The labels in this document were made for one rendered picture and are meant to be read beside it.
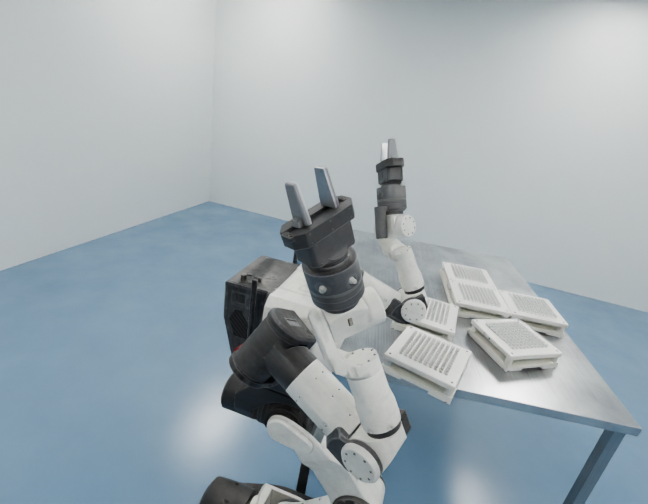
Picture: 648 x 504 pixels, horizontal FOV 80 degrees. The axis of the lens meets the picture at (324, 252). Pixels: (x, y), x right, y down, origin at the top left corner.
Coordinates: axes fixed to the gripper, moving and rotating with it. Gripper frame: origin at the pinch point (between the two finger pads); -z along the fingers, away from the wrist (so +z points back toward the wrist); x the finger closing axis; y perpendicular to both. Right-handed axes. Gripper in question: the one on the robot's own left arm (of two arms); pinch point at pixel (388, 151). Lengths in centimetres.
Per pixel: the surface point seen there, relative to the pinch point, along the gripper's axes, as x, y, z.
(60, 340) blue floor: -167, 160, 78
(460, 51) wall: -257, -198, -161
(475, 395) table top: -4, -28, 81
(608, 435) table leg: 5, -72, 99
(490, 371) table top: -14, -41, 78
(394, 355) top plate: -11, -2, 66
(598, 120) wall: -207, -315, -74
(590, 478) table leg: -1, -70, 117
